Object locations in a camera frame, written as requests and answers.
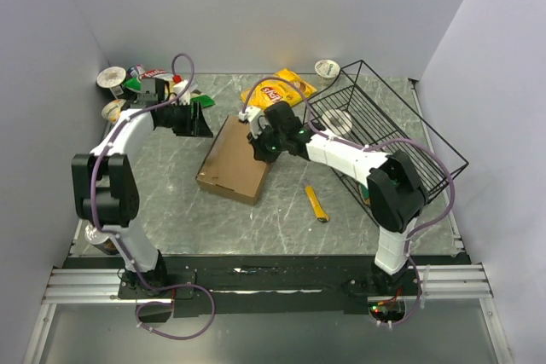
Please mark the blue white cup behind bag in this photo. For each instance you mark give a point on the blue white cup behind bag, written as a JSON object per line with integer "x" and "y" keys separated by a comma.
{"x": 135, "y": 71}

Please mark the yogurt cup at back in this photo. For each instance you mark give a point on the yogurt cup at back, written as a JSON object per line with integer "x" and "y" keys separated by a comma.
{"x": 327, "y": 71}

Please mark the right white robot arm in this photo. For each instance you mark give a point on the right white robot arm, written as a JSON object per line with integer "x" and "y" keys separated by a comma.
{"x": 396, "y": 193}

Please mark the green snack pack in basket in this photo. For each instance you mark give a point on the green snack pack in basket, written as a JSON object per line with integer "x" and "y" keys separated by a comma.
{"x": 364, "y": 194}

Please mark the yogurt cup upright corner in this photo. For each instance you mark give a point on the yogurt cup upright corner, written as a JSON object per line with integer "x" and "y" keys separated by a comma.
{"x": 112, "y": 78}

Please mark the yogurt cup yellow label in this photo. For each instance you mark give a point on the yogurt cup yellow label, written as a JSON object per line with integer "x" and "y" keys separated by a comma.
{"x": 111, "y": 112}

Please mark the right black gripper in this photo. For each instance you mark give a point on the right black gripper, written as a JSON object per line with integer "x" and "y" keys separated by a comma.
{"x": 260, "y": 154}

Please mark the brown cardboard express box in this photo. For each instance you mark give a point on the brown cardboard express box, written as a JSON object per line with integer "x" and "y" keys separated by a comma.
{"x": 229, "y": 168}

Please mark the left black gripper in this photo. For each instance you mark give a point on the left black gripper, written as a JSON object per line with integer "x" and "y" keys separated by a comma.
{"x": 196, "y": 126}

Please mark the yellow utility knife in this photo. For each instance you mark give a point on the yellow utility knife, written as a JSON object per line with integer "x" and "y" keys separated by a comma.
{"x": 319, "y": 212}

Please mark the brown can at edge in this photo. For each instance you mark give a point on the brown can at edge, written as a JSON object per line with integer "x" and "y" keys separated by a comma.
{"x": 99, "y": 240}

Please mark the black wire basket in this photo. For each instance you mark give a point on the black wire basket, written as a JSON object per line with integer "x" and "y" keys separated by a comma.
{"x": 384, "y": 109}

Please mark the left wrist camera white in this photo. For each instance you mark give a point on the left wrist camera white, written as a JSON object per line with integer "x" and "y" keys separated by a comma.
{"x": 181, "y": 90}

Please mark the yellow chips bag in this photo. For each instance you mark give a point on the yellow chips bag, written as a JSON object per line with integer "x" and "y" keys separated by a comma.
{"x": 270, "y": 92}

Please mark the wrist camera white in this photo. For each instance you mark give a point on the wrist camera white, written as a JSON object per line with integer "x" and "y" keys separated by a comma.
{"x": 181, "y": 90}
{"x": 250, "y": 115}

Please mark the cup inside wire basket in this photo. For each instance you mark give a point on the cup inside wire basket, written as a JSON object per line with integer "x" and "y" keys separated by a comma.
{"x": 338, "y": 121}

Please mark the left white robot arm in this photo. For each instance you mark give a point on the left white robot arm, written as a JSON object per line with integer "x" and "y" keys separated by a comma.
{"x": 104, "y": 187}

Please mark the aluminium rail frame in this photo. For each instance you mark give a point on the aluminium rail frame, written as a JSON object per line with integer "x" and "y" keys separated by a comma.
{"x": 100, "y": 286}

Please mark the green white chips bag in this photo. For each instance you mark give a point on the green white chips bag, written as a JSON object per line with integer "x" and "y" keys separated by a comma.
{"x": 165, "y": 77}

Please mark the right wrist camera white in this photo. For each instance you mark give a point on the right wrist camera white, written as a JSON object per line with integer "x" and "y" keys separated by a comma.
{"x": 250, "y": 115}

